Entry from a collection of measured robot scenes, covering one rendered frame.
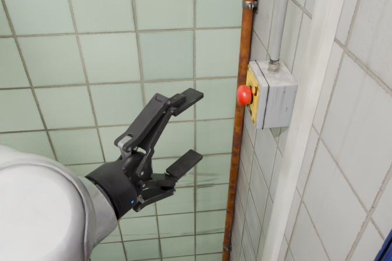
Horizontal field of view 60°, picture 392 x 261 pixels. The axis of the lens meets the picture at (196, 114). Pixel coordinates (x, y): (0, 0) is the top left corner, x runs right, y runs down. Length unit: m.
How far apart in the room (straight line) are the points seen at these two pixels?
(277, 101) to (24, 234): 0.51
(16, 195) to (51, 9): 0.74
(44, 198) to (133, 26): 0.72
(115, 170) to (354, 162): 0.32
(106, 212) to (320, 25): 0.38
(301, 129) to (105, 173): 0.33
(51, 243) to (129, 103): 0.82
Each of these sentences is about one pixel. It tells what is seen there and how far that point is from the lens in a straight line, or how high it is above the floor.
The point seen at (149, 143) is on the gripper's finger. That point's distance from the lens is 0.49.
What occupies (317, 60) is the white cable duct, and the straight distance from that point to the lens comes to 0.53.
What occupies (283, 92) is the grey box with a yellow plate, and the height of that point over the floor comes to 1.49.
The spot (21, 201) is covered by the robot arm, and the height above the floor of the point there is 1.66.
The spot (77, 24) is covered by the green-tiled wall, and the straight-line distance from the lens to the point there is 0.93.
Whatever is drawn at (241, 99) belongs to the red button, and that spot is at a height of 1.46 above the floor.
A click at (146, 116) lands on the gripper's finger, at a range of 0.48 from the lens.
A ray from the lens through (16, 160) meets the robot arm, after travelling 0.25.
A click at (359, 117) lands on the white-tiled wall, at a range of 0.47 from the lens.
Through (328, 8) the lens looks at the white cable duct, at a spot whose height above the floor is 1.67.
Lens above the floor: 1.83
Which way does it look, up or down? 36 degrees down
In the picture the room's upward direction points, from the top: straight up
